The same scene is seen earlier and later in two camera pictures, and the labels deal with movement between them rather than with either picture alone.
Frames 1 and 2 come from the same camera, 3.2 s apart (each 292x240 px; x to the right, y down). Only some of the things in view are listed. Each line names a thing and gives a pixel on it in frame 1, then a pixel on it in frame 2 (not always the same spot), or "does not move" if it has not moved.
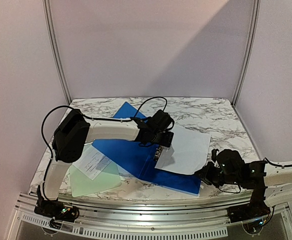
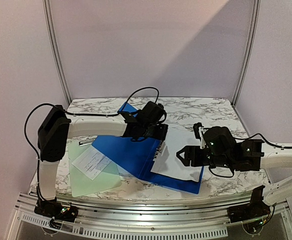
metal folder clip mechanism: x=158 y=153 does not move
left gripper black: x=167 y=141 -> x=161 y=134
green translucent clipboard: x=81 y=184 does not move
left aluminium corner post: x=46 y=5 does not move
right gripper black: x=209 y=175 -> x=196 y=155
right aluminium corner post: x=253 y=39 does not move
